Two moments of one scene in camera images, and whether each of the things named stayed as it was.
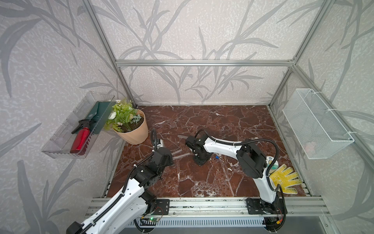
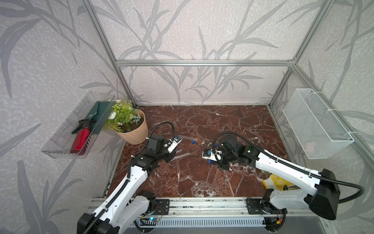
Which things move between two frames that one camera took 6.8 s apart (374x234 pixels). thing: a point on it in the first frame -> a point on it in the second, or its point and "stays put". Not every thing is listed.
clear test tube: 179,156 stays put
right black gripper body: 200,160 -> 227,159
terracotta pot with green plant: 128,123 stays put
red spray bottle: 83,137 stays put
